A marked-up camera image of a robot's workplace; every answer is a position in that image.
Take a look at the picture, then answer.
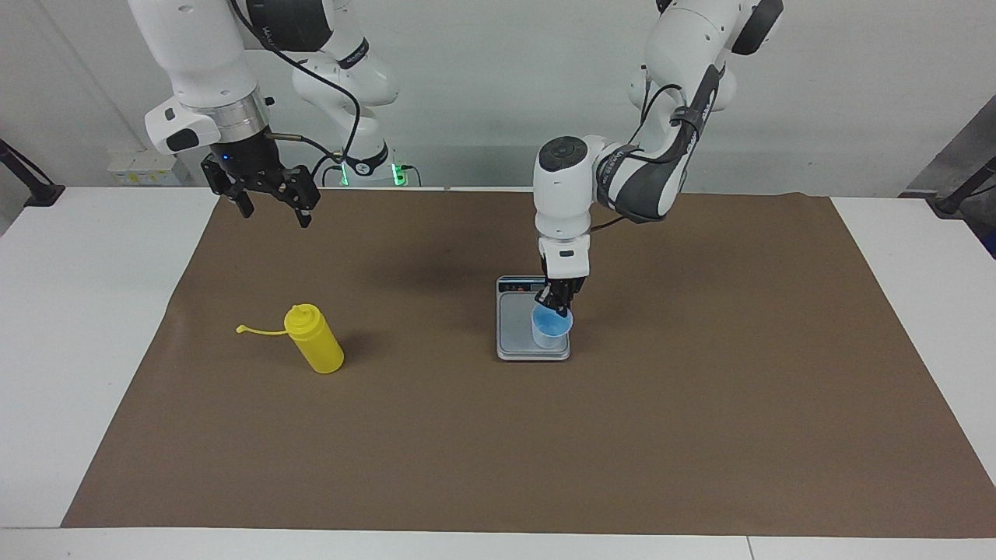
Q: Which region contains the light blue plastic cup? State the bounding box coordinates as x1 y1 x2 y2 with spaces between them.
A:
531 303 574 350

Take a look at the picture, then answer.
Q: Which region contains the yellow squeeze bottle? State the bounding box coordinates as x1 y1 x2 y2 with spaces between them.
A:
236 303 345 375

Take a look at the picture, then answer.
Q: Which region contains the silver digital kitchen scale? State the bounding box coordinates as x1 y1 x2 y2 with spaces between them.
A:
496 275 571 362

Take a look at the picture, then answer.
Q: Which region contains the brown paper mat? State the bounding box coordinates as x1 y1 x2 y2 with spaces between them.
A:
61 191 996 539

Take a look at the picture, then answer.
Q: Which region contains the black clamp stand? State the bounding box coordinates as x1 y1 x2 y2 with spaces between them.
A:
934 156 996 216
0 138 65 208

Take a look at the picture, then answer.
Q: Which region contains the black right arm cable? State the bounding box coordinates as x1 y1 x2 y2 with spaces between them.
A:
230 0 363 168

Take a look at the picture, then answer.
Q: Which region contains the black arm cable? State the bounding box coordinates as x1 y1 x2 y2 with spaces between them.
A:
589 64 701 234
230 0 363 168

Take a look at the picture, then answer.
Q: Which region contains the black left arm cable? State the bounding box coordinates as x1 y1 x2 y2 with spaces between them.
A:
589 64 701 234

